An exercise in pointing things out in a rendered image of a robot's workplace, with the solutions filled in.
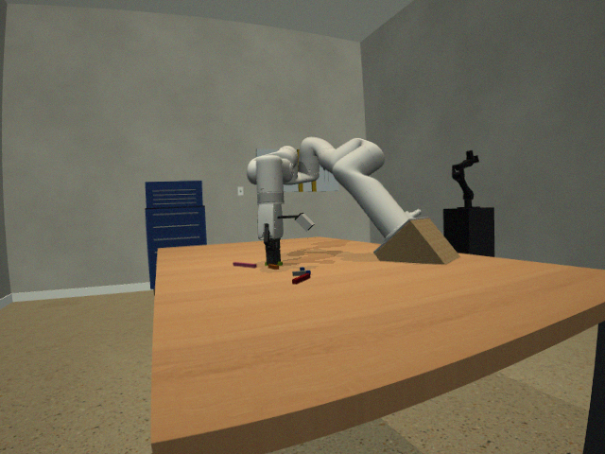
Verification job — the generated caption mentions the pink rod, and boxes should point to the pink rod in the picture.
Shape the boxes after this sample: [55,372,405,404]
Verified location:
[233,262,257,268]

